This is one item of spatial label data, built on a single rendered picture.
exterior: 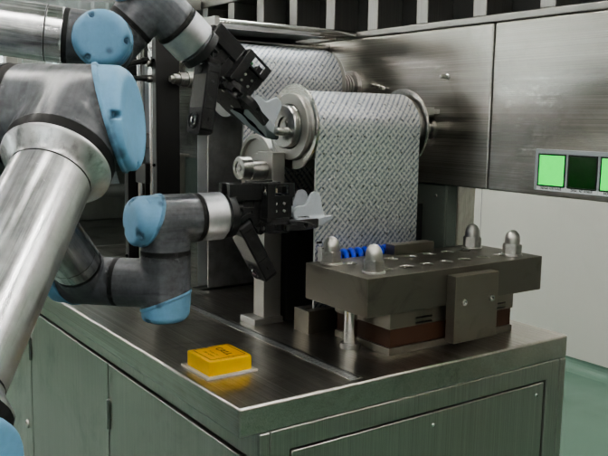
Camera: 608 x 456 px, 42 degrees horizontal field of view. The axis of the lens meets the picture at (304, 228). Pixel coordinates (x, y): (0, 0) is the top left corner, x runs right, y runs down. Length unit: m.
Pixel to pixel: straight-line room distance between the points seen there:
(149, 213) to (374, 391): 0.41
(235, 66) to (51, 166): 0.56
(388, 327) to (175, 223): 0.36
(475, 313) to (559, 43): 0.46
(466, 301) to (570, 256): 3.02
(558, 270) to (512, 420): 2.98
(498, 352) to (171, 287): 0.53
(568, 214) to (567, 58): 2.93
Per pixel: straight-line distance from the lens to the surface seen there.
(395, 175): 1.45
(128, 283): 1.20
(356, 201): 1.39
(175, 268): 1.18
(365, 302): 1.19
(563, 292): 4.34
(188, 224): 1.18
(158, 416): 1.32
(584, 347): 4.32
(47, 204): 0.78
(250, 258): 1.28
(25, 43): 1.11
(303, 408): 1.08
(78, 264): 1.17
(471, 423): 1.32
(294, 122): 1.34
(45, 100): 0.85
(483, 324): 1.34
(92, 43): 1.08
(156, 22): 1.24
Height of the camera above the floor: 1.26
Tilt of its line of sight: 8 degrees down
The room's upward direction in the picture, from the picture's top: 1 degrees clockwise
